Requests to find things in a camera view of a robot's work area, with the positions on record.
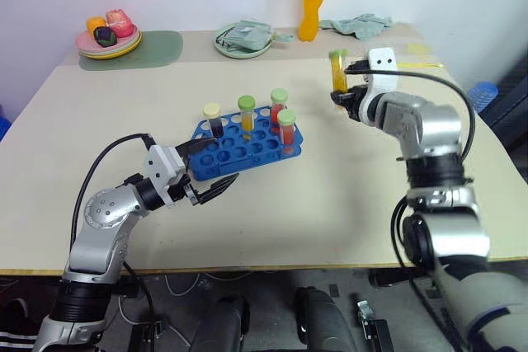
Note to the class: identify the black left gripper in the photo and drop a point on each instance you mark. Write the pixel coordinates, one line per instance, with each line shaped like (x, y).
(185, 192)

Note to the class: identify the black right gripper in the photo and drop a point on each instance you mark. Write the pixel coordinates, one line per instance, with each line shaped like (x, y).
(355, 106)

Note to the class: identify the yellow liquid tube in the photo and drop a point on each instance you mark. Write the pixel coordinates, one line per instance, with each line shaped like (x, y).
(246, 115)
(338, 76)

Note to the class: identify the blue test tube rack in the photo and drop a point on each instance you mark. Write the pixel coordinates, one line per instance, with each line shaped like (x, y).
(231, 154)

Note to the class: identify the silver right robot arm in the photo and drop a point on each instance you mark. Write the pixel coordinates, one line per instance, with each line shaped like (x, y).
(437, 125)

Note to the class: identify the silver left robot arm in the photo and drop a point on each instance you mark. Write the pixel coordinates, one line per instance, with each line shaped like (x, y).
(105, 212)

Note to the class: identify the dark liquid tube, cream cap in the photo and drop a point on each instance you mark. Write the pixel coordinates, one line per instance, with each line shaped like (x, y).
(215, 123)

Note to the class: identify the crumpled green cloth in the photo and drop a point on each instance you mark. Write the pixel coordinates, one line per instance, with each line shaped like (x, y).
(361, 25)

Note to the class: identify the thin yellow strip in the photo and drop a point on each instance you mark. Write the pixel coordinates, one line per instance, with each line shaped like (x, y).
(420, 64)

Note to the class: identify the red liquid tube, green cap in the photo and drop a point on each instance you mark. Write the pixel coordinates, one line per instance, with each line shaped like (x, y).
(279, 111)

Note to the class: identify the yellow sticky note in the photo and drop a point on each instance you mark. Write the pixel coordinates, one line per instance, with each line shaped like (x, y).
(417, 48)

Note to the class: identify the orange-red liquid tube, green cap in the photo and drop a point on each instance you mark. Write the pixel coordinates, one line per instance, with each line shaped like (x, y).
(286, 133)

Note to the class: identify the orange juice plastic bottle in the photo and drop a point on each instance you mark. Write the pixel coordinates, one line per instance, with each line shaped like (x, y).
(312, 10)

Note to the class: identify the pale green zip pouch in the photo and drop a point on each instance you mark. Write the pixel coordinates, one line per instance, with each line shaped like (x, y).
(249, 34)

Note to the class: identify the pale green plate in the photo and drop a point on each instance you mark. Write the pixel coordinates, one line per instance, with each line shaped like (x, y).
(239, 52)

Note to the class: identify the green placemat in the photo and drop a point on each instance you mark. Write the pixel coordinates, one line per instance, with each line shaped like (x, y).
(158, 49)

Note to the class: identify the blue ribbed plastic container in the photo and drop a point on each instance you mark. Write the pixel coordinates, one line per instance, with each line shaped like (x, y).
(483, 96)

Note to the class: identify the stack of pastel plates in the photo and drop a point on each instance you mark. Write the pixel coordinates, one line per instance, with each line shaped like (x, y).
(119, 45)

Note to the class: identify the dark rounded shape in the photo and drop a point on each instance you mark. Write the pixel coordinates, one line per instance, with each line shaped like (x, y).
(222, 323)
(321, 319)

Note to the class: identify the black chair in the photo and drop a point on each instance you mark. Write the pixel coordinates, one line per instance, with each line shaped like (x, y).
(509, 104)

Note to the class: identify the purple toy fruit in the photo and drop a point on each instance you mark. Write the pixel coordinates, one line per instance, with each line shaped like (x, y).
(104, 36)

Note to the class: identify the pink toy apple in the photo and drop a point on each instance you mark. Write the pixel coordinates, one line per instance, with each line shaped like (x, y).
(119, 23)

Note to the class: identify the orange toy fruit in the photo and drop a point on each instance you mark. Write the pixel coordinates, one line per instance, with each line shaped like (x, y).
(95, 23)

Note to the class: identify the blue plastic object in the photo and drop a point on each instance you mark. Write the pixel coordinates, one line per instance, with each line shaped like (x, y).
(3, 123)

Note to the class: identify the black white striped garment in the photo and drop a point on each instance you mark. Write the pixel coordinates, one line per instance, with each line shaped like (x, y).
(16, 327)

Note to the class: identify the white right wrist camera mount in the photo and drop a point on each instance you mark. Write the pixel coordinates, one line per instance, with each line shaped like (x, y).
(381, 76)

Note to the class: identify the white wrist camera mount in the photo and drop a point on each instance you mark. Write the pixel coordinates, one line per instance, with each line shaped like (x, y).
(381, 76)
(161, 164)

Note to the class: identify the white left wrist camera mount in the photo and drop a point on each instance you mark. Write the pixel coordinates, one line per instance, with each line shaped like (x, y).
(161, 164)

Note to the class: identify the metal caster bracket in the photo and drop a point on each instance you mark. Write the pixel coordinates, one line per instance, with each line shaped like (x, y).
(371, 323)

